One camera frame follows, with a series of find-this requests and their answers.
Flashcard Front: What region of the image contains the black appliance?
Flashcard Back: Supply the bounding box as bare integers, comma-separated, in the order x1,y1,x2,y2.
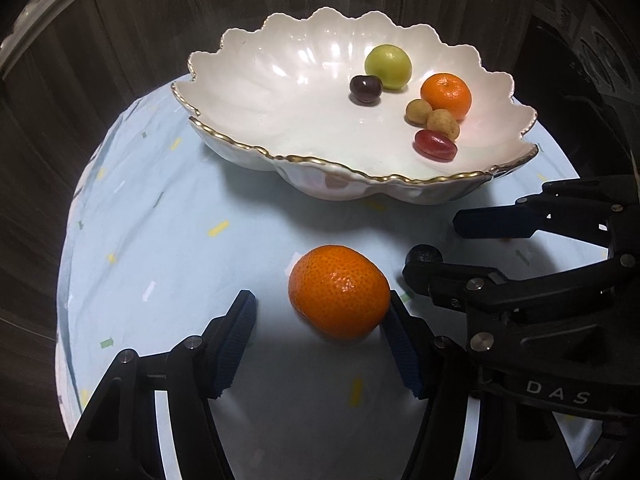
515,0,640,181

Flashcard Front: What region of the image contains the light blue confetti tablecloth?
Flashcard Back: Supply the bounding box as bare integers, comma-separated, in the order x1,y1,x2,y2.
54,72,616,480

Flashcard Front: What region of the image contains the white scalloped gold-rimmed bowl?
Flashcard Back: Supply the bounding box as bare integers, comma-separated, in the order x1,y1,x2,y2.
171,6,542,206

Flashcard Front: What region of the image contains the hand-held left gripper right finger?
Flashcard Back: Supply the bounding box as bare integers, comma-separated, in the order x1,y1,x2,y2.
382,290,576,480

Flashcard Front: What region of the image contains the tan longan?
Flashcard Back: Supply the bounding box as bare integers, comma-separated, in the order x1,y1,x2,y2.
404,99,431,128
426,108,461,142

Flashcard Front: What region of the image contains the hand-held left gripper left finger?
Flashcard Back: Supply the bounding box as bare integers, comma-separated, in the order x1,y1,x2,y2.
70,290,258,480

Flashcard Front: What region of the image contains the green round jujube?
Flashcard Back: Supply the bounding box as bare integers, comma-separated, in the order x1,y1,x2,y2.
364,44,413,92

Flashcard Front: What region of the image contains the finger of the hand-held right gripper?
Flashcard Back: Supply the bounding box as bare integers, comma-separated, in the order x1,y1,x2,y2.
452,176,640,250
402,244,640,313

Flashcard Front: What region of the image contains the large orange mandarin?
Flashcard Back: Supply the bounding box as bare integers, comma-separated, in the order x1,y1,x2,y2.
288,244,392,342

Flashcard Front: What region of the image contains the red oblong grape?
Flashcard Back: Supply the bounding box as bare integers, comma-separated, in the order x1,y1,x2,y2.
413,129,459,162

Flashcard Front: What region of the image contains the small orange mandarin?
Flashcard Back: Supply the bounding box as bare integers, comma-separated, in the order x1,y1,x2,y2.
420,73,473,121

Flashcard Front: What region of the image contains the dark purple grape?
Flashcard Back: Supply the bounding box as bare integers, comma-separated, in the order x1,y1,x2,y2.
348,75,383,106

